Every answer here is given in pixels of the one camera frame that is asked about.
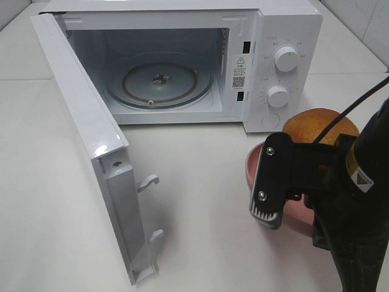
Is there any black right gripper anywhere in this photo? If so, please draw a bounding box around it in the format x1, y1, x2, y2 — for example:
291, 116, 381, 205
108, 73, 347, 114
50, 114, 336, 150
249, 132, 365, 252

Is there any pink round plate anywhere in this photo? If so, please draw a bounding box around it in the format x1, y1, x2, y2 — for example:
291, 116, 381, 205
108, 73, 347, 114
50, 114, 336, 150
246, 143, 314, 237

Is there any round white door release button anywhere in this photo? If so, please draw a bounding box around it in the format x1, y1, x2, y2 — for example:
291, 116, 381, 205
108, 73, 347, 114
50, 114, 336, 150
261, 113, 280, 129

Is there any burger with lettuce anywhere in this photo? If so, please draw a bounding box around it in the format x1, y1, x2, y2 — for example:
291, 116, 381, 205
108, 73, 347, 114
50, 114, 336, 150
282, 108, 359, 145

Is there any white microwave door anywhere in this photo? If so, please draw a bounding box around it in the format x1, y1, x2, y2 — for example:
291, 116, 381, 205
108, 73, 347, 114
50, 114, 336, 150
32, 13, 164, 284

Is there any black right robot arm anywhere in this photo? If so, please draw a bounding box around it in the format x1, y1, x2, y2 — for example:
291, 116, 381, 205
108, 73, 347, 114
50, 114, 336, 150
249, 103, 388, 291

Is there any lower white microwave knob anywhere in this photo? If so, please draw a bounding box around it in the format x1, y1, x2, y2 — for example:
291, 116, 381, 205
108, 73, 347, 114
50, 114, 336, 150
267, 85, 289, 108

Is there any white microwave knob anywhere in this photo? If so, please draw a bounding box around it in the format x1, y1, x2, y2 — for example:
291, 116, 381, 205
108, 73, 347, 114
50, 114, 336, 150
267, 85, 289, 108
274, 44, 299, 72

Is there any white warning label sticker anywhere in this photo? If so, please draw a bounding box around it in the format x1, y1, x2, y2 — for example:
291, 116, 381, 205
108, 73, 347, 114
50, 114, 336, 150
231, 54, 251, 90

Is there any white microwave oven body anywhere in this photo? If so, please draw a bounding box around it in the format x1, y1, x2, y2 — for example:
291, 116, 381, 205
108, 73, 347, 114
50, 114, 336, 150
36, 1, 323, 133

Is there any upper white microwave knob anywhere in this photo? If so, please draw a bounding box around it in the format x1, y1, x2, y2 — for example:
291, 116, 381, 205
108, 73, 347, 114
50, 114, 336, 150
274, 44, 299, 72

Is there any glass microwave turntable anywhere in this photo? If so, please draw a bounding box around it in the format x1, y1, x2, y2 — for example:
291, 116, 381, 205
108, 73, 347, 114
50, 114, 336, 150
106, 52, 214, 110

